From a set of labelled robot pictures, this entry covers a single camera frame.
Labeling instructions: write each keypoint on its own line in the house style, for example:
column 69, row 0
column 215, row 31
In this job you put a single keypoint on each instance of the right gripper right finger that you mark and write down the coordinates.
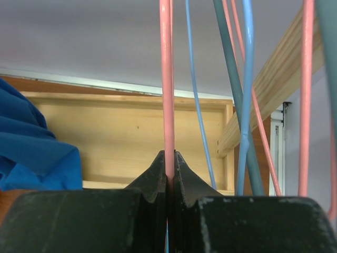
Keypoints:
column 207, row 221

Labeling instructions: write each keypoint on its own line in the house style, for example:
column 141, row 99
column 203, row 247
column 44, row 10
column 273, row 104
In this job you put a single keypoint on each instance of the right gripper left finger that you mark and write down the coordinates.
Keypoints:
column 132, row 219

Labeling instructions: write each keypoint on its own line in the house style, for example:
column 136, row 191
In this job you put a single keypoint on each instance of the blue tank top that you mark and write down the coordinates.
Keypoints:
column 31, row 156

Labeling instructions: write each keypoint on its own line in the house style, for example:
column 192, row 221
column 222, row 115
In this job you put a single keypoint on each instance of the grey plastic hanger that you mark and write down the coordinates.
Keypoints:
column 237, row 92

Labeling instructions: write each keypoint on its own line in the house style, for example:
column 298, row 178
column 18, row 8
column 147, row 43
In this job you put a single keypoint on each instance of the wooden clothes rack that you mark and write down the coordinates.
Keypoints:
column 119, row 135

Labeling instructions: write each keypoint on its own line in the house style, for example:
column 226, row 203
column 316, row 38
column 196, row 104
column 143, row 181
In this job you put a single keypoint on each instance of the aluminium frame rail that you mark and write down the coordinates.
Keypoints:
column 277, row 143

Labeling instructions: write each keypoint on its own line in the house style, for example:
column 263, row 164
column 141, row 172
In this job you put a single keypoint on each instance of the blue wire hanger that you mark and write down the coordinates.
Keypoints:
column 242, row 96

